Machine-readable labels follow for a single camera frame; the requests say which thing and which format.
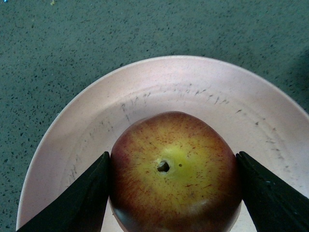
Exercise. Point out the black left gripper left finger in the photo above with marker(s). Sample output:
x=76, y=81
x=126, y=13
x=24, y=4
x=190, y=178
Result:
x=81, y=207

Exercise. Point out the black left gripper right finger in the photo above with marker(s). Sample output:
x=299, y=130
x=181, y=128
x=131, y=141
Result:
x=273, y=205

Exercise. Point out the red yellow apple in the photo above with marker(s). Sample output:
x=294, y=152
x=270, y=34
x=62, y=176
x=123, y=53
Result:
x=173, y=173

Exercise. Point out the pink plate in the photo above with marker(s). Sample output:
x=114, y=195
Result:
x=251, y=114

